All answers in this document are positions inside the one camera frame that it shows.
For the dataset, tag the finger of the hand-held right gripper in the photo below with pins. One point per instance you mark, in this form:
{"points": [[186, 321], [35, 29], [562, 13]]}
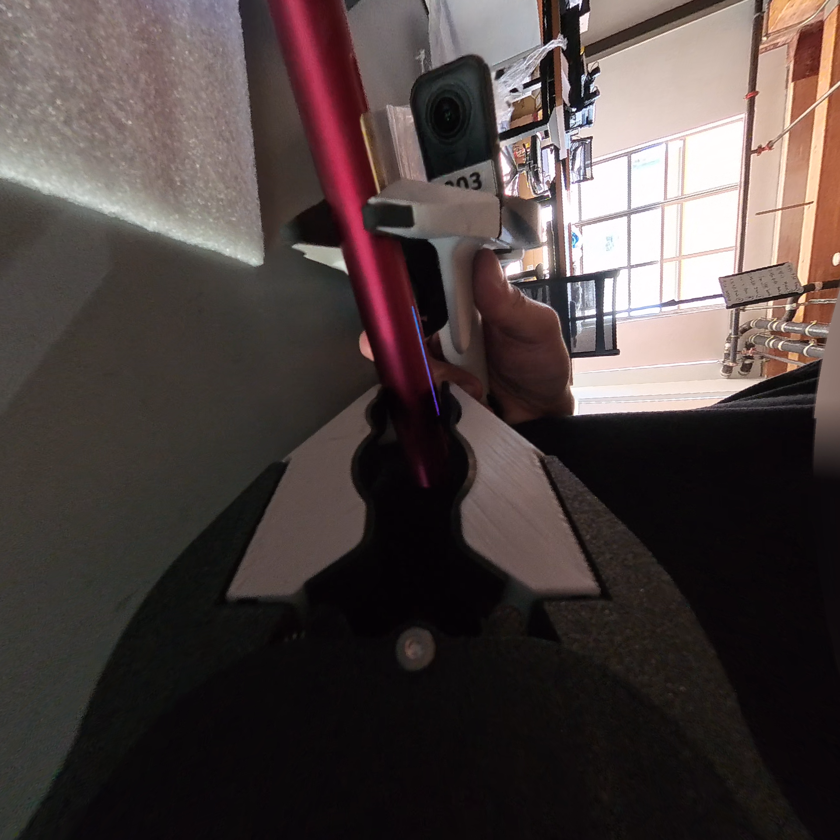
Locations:
{"points": [[318, 233], [453, 210]]}

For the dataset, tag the grey desk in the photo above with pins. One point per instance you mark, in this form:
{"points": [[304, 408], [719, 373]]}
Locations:
{"points": [[131, 394]]}

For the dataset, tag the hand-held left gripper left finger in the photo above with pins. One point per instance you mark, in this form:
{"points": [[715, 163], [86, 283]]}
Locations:
{"points": [[295, 518]]}

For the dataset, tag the red metallic tube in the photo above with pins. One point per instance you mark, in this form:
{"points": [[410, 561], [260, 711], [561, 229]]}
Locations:
{"points": [[341, 164]]}

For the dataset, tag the large paned window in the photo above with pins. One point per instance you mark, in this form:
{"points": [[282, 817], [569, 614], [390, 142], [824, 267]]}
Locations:
{"points": [[689, 216]]}

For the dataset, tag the white printed sign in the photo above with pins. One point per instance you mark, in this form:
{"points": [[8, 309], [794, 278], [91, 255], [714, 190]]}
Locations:
{"points": [[761, 283]]}

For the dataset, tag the white foam sheet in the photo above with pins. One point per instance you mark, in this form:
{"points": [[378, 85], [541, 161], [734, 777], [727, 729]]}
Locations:
{"points": [[131, 98]]}

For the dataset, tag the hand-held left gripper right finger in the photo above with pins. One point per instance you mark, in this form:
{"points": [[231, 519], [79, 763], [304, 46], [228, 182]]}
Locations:
{"points": [[525, 518]]}

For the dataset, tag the bundle of grey pipes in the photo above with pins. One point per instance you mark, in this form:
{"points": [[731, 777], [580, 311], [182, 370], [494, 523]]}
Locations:
{"points": [[781, 334]]}

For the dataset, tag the dark thin pipe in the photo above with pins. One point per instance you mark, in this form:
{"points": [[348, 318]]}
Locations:
{"points": [[751, 131]]}

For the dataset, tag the person's right hand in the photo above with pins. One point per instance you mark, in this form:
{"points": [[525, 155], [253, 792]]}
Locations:
{"points": [[531, 354]]}

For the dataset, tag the cluttered storage shelf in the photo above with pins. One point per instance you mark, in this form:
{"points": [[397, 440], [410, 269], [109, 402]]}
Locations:
{"points": [[571, 65]]}

